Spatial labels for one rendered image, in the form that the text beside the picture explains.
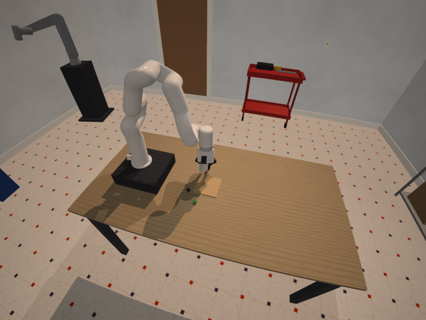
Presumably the tan flat mat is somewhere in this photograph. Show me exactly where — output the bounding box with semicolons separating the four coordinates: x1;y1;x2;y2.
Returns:
193;175;222;198

